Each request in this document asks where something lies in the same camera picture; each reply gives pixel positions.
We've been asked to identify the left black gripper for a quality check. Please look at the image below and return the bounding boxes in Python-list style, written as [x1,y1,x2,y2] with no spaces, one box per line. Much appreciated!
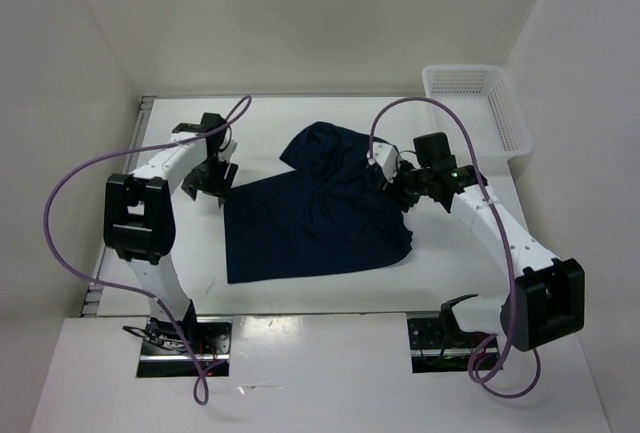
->
[182,156,239,206]

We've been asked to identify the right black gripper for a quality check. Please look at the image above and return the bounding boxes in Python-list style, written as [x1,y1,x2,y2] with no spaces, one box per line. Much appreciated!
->
[375,155,431,213]

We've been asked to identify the navy blue shorts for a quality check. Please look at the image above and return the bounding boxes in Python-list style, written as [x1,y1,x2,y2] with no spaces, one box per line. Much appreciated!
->
[224,122,413,284]

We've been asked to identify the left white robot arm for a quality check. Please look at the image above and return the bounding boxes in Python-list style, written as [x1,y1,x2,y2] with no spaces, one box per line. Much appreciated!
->
[103,113,238,353]

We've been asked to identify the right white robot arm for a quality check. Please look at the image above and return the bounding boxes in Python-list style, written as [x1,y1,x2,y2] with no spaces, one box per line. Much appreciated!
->
[369,133,586,352]

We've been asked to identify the white plastic basket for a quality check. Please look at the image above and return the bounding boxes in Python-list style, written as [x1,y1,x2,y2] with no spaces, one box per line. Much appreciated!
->
[422,64,534,170]

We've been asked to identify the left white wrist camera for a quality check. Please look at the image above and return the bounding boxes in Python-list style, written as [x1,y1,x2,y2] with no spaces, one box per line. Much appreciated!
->
[216,137,237,163]

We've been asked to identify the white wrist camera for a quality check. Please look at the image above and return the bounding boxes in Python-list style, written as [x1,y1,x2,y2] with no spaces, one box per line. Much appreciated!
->
[368,141,399,182]
[216,137,237,163]

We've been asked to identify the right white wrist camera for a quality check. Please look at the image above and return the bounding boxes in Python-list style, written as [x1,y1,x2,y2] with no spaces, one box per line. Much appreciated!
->
[368,141,399,182]

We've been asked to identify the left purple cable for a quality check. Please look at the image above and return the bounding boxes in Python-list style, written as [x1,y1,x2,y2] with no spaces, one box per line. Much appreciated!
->
[42,95,254,407]

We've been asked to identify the purple cable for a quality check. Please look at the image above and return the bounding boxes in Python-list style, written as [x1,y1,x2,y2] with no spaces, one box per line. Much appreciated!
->
[42,95,254,407]
[368,96,544,399]

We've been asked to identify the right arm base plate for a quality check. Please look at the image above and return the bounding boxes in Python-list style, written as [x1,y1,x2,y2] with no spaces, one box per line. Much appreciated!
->
[407,312,488,374]

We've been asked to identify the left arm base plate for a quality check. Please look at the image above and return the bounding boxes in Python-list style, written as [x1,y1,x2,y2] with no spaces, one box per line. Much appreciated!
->
[123,318,232,379]

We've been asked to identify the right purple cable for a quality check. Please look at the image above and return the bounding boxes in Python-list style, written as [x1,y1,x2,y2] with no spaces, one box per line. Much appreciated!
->
[368,96,544,399]

